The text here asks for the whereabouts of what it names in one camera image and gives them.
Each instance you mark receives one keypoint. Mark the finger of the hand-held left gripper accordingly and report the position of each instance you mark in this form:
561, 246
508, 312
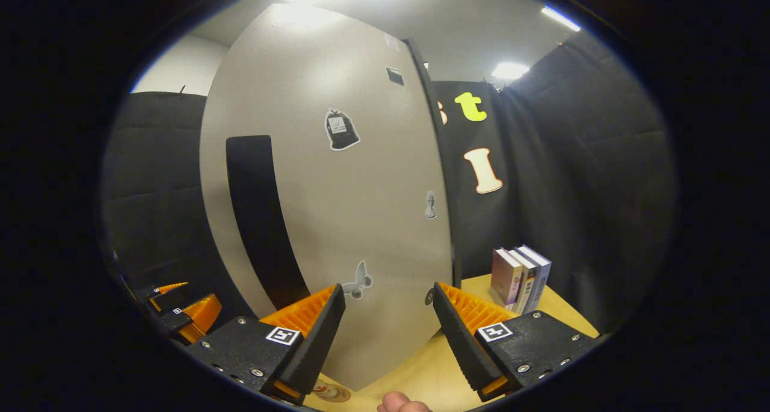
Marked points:
174, 322
157, 292

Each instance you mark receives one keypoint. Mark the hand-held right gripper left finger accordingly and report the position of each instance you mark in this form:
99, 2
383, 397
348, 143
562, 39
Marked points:
319, 346

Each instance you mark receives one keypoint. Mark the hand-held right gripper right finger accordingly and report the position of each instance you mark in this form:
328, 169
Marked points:
457, 346

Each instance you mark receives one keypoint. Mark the round wooden coaster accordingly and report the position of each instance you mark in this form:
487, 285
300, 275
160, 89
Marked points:
337, 394

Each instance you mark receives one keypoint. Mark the light grey cabinet door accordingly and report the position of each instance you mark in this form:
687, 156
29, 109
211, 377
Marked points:
361, 207

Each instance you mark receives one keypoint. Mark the pink book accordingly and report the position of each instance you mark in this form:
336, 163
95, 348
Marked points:
505, 276

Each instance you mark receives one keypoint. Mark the grey book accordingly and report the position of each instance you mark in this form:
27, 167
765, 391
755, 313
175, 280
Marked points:
541, 279

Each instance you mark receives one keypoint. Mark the black backdrop cloth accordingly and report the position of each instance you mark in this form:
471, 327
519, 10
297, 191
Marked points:
571, 189

